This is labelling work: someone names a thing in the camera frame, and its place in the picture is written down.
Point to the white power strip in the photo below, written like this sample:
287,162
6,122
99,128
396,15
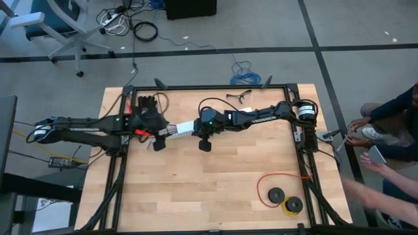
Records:
110,20

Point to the black desk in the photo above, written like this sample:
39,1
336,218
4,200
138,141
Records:
8,137

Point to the white stick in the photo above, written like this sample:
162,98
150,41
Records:
341,143

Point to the clear safety glasses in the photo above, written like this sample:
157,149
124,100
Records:
240,97

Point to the grey office chair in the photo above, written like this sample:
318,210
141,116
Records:
49,19

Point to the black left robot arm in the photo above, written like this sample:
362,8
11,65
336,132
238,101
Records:
81,127

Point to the white duct cover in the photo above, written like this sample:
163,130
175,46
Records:
184,129

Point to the grey flat card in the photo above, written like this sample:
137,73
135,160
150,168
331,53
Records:
377,155

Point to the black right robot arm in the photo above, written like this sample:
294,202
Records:
267,117

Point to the person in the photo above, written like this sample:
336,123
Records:
392,107
375,197

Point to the black aluminium table frame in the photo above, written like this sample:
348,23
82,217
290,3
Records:
209,87

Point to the black work glove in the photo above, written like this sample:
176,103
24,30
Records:
147,104

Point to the black power adapter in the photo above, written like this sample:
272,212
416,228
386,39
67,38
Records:
62,162

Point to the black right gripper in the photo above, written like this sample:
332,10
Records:
210,122

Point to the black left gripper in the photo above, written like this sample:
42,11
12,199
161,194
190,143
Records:
153,122

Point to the black box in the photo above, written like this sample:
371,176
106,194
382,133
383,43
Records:
189,8

